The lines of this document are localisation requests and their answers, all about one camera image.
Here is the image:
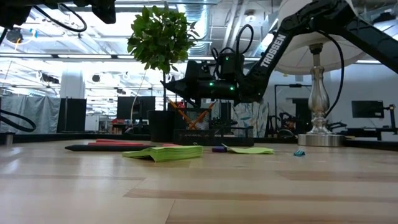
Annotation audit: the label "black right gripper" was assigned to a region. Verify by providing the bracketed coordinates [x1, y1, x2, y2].
[160, 60, 249, 104]

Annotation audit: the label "thick green sticky note pad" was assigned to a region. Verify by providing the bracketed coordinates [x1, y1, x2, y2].
[121, 145, 204, 163]

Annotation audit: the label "red handled scissors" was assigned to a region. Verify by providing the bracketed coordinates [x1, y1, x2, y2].
[88, 138, 147, 147]

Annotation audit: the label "thin green sticky note pad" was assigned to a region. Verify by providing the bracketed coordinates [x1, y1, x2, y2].
[221, 142, 275, 156]

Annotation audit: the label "black marker pen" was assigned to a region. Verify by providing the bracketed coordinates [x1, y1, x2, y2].
[64, 144, 155, 152]

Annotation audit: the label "black mesh desk organizer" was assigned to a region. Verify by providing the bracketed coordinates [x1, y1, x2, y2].
[173, 108, 255, 147]

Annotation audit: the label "dark background monitor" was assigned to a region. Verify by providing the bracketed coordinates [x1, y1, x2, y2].
[117, 96, 156, 121]

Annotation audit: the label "black tall background box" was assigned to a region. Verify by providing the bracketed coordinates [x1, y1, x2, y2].
[220, 101, 233, 125]

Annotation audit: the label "green potted plant black pot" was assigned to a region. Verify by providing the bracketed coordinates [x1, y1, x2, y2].
[126, 5, 200, 143]

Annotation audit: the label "leaf print fabric panel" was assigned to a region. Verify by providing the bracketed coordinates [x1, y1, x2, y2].
[231, 101, 270, 138]

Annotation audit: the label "red background boxes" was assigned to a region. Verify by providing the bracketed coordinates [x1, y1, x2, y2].
[110, 119, 130, 135]

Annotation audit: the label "black ceiling spotlight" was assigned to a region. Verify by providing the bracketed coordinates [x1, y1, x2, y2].
[6, 27, 24, 44]

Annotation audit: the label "black background panel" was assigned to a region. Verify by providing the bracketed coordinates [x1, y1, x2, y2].
[57, 98, 87, 134]

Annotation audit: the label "grey background curtain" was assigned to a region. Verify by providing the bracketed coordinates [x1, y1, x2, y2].
[0, 95, 62, 135]

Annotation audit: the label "white shade silver table lamp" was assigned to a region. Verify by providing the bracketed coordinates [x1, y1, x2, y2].
[276, 0, 368, 147]

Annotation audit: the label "black background rig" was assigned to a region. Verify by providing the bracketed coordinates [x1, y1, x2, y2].
[329, 105, 398, 141]

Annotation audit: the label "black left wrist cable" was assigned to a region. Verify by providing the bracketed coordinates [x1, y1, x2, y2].
[32, 2, 88, 34]

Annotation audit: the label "thin white cord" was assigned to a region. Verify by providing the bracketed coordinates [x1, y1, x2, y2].
[129, 70, 147, 133]

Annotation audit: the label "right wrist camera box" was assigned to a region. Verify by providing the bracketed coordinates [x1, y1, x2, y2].
[216, 52, 246, 81]

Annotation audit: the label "silver ribbed air duct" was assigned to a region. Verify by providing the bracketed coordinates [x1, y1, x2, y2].
[185, 0, 213, 63]

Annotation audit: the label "black metal stand frame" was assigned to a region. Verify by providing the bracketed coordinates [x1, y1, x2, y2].
[274, 83, 313, 138]

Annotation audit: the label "black aluminium table frame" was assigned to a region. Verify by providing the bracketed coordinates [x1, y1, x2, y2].
[0, 133, 398, 152]

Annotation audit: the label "black cable loop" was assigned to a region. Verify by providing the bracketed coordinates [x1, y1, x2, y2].
[0, 109, 37, 133]

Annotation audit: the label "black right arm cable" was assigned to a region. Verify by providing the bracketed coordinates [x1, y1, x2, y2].
[211, 24, 345, 118]

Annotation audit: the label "black wall screen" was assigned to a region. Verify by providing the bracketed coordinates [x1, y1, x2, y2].
[351, 100, 385, 119]

